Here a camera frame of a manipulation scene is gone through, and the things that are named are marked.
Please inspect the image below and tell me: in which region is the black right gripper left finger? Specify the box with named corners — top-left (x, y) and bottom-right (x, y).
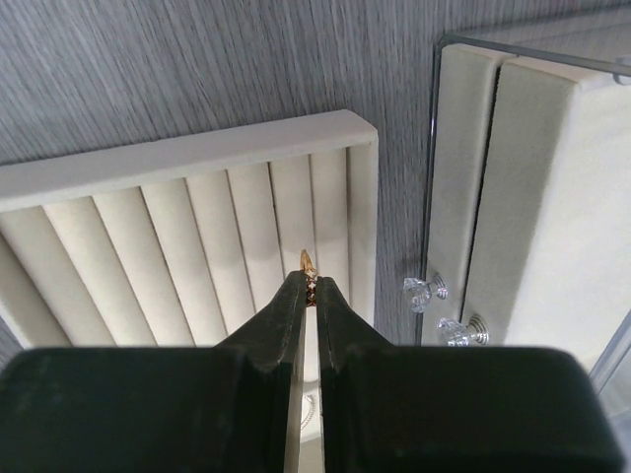
top-left (1, 271), bottom-right (307, 472)

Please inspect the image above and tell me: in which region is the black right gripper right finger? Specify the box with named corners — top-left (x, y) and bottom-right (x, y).
top-left (315, 277), bottom-right (625, 472)

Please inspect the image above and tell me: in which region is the gold gemstone ring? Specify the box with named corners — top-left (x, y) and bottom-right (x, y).
top-left (299, 248), bottom-right (319, 307)

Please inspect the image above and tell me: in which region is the beige jewelry drawer tray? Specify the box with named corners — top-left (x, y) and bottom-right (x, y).
top-left (0, 108), bottom-right (381, 473)

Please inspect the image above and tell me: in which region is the beige jewelry box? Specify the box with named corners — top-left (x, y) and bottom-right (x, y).
top-left (421, 16), bottom-right (630, 370)

